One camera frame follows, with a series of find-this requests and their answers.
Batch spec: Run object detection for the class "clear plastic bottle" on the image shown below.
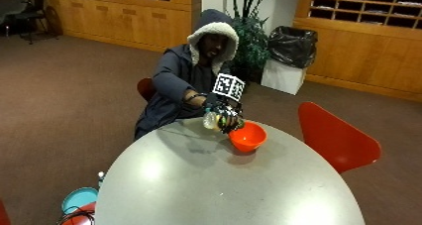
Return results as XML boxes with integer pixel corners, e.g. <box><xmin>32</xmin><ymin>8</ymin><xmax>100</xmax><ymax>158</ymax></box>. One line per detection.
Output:
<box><xmin>203</xmin><ymin>108</ymin><xmax>223</xmax><ymax>132</ymax></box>

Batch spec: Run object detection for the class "orange plastic bowl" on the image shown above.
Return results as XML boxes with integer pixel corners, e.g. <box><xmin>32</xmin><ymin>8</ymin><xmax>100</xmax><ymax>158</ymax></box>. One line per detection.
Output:
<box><xmin>227</xmin><ymin>120</ymin><xmax>269</xmax><ymax>154</ymax></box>

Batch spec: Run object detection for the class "white marker cube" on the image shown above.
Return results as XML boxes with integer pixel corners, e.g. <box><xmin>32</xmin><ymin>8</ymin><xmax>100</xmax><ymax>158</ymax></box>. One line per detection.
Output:
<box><xmin>211</xmin><ymin>72</ymin><xmax>246</xmax><ymax>103</ymax></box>

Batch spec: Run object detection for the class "the person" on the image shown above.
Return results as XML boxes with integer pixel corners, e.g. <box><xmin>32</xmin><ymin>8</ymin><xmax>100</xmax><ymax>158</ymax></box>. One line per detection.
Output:
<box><xmin>133</xmin><ymin>8</ymin><xmax>241</xmax><ymax>142</ymax></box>

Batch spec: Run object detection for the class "white trash bin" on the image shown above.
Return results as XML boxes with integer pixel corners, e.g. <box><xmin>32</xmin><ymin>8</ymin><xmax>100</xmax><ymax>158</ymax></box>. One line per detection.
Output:
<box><xmin>260</xmin><ymin>57</ymin><xmax>308</xmax><ymax>96</ymax></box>

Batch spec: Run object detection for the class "red chair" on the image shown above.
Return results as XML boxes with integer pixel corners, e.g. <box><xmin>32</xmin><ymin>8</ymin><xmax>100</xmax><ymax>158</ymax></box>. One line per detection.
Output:
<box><xmin>136</xmin><ymin>77</ymin><xmax>157</xmax><ymax>103</ymax></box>
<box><xmin>57</xmin><ymin>200</ymin><xmax>97</xmax><ymax>225</ymax></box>
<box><xmin>297</xmin><ymin>101</ymin><xmax>382</xmax><ymax>174</ymax></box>

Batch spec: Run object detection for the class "green potted plant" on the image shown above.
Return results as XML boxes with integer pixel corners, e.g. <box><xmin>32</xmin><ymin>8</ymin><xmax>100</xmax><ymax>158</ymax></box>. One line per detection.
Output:
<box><xmin>224</xmin><ymin>0</ymin><xmax>272</xmax><ymax>84</ymax></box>

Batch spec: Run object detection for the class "black trash bag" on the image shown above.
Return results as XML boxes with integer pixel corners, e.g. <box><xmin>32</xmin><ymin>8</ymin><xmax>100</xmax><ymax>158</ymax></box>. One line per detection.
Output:
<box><xmin>266</xmin><ymin>25</ymin><xmax>320</xmax><ymax>69</ymax></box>

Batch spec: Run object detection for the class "wooden cabinet with pigeonholes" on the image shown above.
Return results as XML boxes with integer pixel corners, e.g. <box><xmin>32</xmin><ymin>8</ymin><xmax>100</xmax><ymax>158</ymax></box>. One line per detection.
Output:
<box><xmin>32</xmin><ymin>0</ymin><xmax>204</xmax><ymax>54</ymax></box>

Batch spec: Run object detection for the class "wooden pigeonhole shelf unit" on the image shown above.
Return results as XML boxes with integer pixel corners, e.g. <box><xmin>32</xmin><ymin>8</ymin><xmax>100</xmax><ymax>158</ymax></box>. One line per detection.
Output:
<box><xmin>293</xmin><ymin>0</ymin><xmax>422</xmax><ymax>103</ymax></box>

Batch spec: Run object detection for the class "black chair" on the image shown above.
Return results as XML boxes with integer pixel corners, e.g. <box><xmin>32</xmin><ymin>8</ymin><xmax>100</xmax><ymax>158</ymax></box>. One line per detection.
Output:
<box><xmin>4</xmin><ymin>0</ymin><xmax>64</xmax><ymax>46</ymax></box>

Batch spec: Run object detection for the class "black cable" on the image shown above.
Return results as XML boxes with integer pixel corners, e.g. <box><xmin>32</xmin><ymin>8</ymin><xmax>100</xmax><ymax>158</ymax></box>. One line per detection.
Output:
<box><xmin>56</xmin><ymin>208</ymin><xmax>96</xmax><ymax>225</ymax></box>

